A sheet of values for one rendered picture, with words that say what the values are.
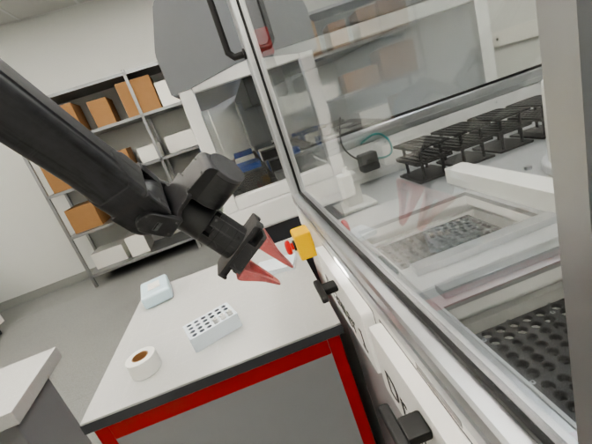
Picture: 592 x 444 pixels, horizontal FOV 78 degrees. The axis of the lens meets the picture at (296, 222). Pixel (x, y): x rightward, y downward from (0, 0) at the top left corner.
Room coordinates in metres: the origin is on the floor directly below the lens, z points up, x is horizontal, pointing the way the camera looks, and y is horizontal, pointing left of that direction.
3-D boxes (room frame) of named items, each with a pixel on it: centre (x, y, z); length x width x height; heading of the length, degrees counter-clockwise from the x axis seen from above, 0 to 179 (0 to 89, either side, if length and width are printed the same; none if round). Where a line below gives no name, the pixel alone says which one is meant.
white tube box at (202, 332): (0.82, 0.28, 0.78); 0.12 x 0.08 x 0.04; 115
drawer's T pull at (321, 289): (0.58, -0.01, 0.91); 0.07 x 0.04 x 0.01; 5
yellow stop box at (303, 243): (0.91, 0.00, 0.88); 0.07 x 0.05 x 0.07; 5
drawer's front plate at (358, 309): (0.58, -0.04, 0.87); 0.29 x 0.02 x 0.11; 5
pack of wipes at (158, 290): (1.16, 0.53, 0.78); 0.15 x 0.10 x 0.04; 19
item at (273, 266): (1.07, 0.10, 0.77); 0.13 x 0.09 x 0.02; 80
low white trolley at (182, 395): (0.97, 0.29, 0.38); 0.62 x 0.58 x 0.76; 5
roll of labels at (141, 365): (0.75, 0.44, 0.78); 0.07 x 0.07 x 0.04
